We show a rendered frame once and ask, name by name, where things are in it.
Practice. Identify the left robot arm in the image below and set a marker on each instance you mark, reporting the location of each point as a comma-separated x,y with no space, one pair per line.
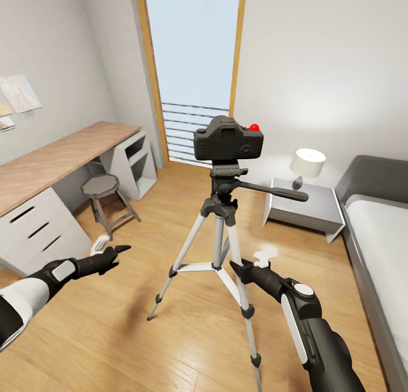
21,301

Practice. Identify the bed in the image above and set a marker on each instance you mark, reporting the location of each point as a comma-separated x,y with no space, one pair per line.
373,198

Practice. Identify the camera tripod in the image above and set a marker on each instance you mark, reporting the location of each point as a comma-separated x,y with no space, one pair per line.
223,184

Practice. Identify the digital camera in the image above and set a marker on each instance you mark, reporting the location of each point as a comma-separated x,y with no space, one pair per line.
225,139

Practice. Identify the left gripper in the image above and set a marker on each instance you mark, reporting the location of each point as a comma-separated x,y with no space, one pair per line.
105,261

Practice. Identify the table lamp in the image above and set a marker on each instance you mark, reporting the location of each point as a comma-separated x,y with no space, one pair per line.
305,168

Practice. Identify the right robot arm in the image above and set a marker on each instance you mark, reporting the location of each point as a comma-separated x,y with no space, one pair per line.
323,352

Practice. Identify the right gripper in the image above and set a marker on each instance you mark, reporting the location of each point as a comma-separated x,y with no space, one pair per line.
250,273

